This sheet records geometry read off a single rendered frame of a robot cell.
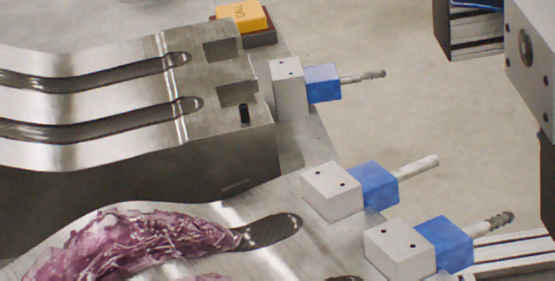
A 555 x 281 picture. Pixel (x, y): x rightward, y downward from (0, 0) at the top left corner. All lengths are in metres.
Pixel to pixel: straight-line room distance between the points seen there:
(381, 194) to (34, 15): 0.77
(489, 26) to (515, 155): 1.15
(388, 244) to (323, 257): 0.07
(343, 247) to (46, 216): 0.31
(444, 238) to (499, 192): 1.55
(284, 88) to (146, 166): 0.22
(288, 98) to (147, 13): 0.39
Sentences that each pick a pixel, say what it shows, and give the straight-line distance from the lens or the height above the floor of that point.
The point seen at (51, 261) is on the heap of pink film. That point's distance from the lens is 0.87.
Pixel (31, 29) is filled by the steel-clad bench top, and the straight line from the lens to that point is 1.55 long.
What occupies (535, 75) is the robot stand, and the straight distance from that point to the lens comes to 0.94.
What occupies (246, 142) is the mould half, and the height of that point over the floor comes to 0.87.
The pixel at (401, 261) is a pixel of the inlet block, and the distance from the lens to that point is 0.84.
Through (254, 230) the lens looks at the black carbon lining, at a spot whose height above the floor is 0.85.
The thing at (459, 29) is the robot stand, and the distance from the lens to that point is 1.42.
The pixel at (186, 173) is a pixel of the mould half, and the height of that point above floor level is 0.85.
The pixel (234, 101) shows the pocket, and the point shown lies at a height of 0.87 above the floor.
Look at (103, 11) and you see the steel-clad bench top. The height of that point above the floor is 0.80.
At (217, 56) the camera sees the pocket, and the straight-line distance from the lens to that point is 1.21.
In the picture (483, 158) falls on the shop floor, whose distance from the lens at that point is 2.55.
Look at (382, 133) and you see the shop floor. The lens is 2.66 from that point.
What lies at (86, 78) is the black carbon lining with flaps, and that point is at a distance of 1.19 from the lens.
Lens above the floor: 1.41
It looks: 31 degrees down
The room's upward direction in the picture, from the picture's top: 9 degrees counter-clockwise
